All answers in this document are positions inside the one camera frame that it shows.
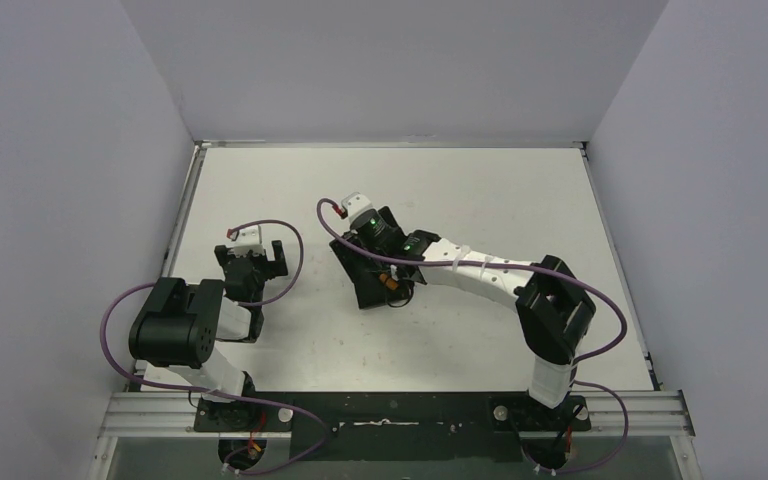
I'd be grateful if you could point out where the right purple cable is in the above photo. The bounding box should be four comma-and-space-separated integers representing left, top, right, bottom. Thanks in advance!
316, 197, 630, 477

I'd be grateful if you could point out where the aluminium front rail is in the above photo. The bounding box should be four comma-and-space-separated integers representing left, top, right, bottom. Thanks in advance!
100, 390, 696, 438

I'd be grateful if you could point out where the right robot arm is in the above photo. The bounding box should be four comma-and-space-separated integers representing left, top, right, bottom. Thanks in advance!
320, 196, 596, 429

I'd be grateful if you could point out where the aluminium table edge frame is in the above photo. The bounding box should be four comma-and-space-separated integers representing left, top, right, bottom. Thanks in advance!
159, 139, 632, 293

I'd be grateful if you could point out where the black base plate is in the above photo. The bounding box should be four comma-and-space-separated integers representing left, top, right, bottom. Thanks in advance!
193, 392, 591, 467

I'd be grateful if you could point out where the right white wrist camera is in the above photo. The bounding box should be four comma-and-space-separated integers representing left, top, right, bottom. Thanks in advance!
338, 192, 374, 222

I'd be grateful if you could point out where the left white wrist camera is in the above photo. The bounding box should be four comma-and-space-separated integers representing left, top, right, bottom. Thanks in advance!
227, 225, 265, 257

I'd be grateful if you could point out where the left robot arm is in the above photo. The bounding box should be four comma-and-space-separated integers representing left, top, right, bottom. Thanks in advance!
128, 240, 289, 431

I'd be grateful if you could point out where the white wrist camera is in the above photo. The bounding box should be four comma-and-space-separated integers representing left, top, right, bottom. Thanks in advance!
338, 192, 374, 222
227, 225, 265, 257

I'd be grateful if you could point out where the black plastic bin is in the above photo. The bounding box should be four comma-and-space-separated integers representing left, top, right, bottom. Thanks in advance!
352, 267, 416, 310

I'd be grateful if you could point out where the orange handled screwdriver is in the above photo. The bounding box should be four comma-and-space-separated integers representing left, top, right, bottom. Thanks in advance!
379, 273, 400, 291

